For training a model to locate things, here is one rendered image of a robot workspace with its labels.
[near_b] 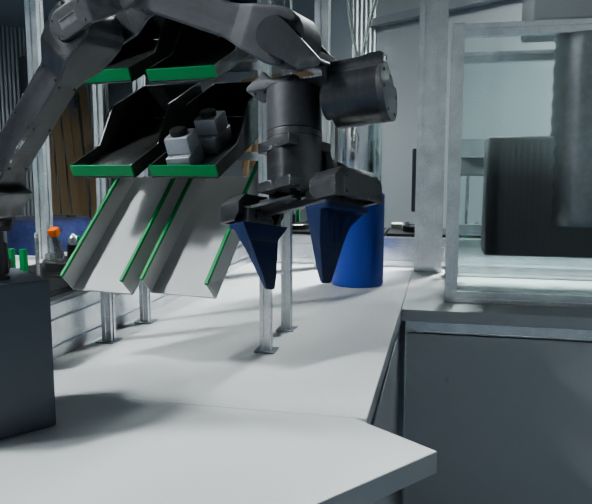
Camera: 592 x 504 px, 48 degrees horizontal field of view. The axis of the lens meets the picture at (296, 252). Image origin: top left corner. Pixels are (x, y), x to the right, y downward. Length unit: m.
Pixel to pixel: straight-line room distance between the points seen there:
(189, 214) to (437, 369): 0.75
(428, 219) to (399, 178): 3.42
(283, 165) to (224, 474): 0.36
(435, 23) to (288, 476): 1.72
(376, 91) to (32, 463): 0.58
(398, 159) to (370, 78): 5.00
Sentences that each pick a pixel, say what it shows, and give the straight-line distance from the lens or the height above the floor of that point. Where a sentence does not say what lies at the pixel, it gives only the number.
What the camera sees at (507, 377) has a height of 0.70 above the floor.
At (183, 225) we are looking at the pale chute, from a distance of 1.26.
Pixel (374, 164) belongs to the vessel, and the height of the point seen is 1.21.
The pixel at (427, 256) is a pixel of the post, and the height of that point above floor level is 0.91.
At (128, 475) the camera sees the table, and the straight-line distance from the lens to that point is 0.82.
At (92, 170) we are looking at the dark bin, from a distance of 1.22.
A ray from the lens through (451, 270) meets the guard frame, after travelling 1.75.
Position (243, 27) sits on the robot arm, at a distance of 0.71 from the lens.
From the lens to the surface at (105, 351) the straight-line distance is 1.32.
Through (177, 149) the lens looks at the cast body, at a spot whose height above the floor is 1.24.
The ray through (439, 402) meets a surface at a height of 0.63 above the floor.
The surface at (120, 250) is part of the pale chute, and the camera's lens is 1.26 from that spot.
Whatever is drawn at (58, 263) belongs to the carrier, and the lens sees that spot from 1.59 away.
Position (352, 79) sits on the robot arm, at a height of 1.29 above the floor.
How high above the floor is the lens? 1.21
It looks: 7 degrees down
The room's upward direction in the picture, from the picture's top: straight up
